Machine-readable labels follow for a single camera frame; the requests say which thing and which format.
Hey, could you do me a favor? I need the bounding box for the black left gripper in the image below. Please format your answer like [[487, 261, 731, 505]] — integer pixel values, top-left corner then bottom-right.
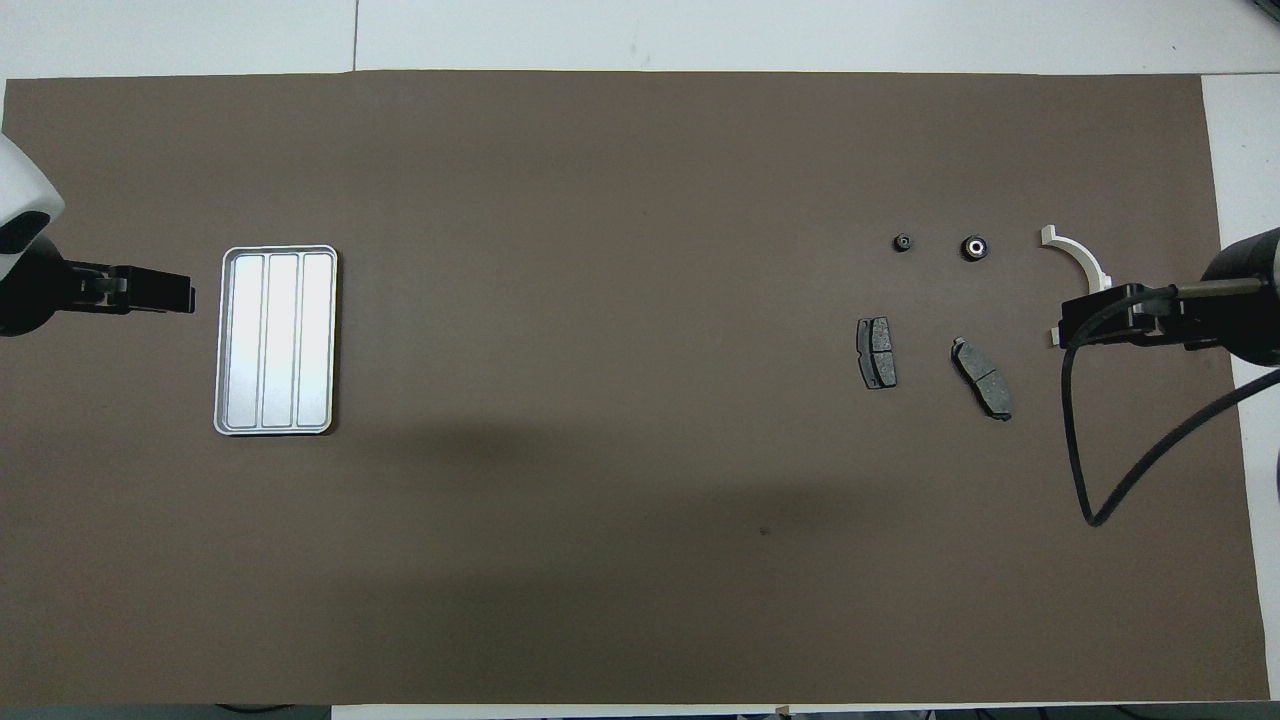
[[0, 235, 197, 337]]

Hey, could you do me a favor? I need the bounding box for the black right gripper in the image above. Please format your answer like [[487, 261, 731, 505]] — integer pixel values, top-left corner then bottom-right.
[[1058, 228, 1280, 367]]

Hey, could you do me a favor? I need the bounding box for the silver metal tray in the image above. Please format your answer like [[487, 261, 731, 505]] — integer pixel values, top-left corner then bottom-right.
[[213, 245, 339, 437]]

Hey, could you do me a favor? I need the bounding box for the elongated dark brake pad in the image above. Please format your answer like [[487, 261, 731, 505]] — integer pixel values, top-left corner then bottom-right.
[[950, 337, 1014, 422]]

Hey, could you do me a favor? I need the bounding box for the rectangular dark brake pad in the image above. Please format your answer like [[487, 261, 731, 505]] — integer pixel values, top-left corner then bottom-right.
[[856, 317, 898, 390]]

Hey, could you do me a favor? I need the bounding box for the brown table mat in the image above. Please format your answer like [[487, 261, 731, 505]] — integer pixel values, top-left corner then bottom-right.
[[0, 70, 1271, 706]]

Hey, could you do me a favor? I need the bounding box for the white curved plastic bracket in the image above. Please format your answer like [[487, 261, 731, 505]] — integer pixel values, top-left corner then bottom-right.
[[1040, 225, 1113, 348]]

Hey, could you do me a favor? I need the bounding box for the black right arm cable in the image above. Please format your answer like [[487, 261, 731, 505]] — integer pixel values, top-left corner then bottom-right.
[[1060, 283, 1280, 528]]

